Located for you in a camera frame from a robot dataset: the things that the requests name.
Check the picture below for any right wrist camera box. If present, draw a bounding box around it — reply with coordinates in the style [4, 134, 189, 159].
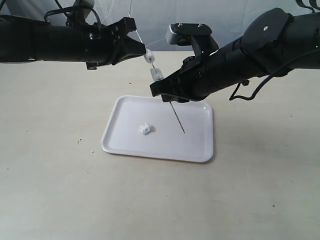
[165, 23, 212, 46]

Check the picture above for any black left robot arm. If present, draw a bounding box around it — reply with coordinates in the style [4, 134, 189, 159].
[0, 15, 146, 70]

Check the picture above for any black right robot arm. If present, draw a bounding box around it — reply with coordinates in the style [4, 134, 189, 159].
[150, 8, 320, 103]

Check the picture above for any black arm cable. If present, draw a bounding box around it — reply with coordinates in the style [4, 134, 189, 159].
[43, 0, 103, 28]
[228, 48, 320, 102]

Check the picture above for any grey wrinkled backdrop curtain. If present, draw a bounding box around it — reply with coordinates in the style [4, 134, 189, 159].
[0, 0, 320, 51]

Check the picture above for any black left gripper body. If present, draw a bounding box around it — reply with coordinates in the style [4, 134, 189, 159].
[82, 17, 137, 70]

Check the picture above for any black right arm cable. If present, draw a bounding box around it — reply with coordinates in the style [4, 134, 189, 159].
[228, 48, 320, 102]

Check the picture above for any white foam piece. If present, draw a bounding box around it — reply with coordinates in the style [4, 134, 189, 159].
[150, 68, 164, 82]
[138, 122, 152, 135]
[143, 48, 155, 64]

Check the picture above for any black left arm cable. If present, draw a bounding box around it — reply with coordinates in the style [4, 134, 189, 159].
[43, 0, 103, 28]

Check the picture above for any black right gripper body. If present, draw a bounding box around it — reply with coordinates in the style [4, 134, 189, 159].
[172, 49, 241, 103]

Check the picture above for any white rectangular plastic tray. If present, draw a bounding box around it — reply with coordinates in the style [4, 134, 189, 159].
[101, 95, 215, 163]

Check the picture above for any thin metal skewer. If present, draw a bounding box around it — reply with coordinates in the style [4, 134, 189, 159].
[128, 16, 186, 135]

